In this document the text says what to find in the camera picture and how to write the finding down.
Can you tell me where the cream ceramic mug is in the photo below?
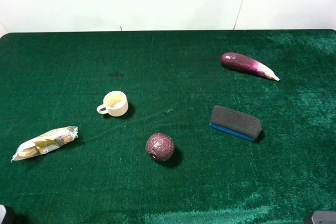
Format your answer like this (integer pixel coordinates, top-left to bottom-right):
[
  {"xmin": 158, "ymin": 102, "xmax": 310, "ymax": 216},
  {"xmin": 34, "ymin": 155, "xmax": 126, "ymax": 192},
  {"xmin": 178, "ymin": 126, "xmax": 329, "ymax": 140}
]
[{"xmin": 97, "ymin": 91, "xmax": 129, "ymax": 117}]

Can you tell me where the green velvet table cloth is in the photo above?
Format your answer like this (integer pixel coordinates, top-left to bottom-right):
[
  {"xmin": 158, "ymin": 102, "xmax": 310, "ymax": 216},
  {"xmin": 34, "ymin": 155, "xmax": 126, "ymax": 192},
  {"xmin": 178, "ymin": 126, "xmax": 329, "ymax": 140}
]
[{"xmin": 1, "ymin": 29, "xmax": 335, "ymax": 223}]

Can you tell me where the dark red textured ball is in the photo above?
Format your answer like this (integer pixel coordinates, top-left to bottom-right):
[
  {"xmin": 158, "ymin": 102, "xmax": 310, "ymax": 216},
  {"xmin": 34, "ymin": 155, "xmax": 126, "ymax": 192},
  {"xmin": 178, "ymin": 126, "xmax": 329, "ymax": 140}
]
[{"xmin": 145, "ymin": 133, "xmax": 175, "ymax": 162}]

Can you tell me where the purple plastic eggplant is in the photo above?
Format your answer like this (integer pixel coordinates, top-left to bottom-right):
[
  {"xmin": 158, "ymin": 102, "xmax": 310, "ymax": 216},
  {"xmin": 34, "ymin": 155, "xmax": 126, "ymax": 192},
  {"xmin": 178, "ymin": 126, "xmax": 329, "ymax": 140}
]
[{"xmin": 220, "ymin": 52, "xmax": 280, "ymax": 81}]

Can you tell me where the black and blue eraser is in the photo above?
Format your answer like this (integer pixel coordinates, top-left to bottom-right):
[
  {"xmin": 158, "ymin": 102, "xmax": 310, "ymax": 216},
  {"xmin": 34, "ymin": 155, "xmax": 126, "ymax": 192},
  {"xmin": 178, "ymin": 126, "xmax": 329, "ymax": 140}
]
[{"xmin": 209, "ymin": 105, "xmax": 263, "ymax": 142}]

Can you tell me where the wrapped biscuit snack packet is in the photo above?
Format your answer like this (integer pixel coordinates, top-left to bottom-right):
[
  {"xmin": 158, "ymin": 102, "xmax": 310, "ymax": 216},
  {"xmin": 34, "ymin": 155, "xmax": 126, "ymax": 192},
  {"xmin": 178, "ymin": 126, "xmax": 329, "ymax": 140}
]
[{"xmin": 10, "ymin": 126, "xmax": 79, "ymax": 162}]

